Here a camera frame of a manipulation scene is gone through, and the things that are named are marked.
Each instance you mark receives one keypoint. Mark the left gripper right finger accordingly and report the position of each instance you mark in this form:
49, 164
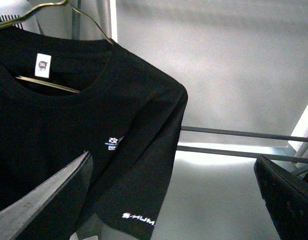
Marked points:
286, 198

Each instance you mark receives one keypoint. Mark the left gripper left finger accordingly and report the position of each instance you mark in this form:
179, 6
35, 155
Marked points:
50, 211

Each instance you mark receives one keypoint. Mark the black printed t-shirt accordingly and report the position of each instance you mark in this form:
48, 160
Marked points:
128, 115

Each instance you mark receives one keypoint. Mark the gold metal clothes hanger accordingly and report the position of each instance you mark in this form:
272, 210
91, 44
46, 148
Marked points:
32, 12

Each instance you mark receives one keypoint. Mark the grey metal clothes rack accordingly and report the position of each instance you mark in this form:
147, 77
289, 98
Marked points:
243, 144

